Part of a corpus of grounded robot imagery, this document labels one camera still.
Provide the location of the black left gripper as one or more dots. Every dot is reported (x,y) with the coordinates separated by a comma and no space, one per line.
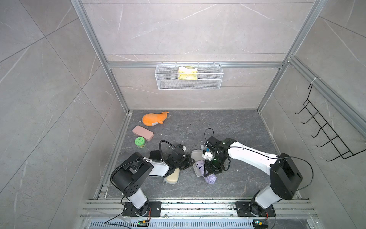
(189,162)

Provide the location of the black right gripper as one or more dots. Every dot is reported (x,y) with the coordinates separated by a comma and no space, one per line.
(210,171)

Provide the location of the white zippered umbrella sleeve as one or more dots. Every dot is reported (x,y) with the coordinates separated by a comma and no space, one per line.
(173,178)

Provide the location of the purple zippered umbrella sleeve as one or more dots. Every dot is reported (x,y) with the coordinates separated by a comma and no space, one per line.
(197,155)

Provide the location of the purple umbrella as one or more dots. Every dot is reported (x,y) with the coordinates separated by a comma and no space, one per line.
(203,169)

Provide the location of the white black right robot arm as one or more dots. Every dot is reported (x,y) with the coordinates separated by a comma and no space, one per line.
(285,177)

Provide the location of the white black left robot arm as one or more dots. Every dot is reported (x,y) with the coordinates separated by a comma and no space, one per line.
(132,173)

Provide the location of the pink hard case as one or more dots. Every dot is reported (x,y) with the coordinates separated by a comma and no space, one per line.
(143,132)

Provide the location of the green lidded air freshener can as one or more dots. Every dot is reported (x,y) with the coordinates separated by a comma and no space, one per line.
(140,142)

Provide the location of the orange plush whale toy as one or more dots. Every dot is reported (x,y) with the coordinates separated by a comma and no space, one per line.
(152,119)

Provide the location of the yellow packet in basket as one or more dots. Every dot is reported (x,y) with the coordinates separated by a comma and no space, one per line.
(187,73)

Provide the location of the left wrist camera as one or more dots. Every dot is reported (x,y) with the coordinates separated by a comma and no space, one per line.
(182,147)

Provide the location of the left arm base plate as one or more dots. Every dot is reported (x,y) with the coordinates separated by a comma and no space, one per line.
(150,208)

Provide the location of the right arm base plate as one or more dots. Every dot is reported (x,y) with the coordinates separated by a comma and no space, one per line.
(249,209)

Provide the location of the white wire wall basket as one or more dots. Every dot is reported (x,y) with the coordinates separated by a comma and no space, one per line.
(210,76)

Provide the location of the aluminium mounting rail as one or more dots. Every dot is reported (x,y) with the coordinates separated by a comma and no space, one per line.
(197,213)

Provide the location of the black wire hook rack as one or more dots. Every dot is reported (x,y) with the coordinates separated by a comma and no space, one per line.
(342,150)

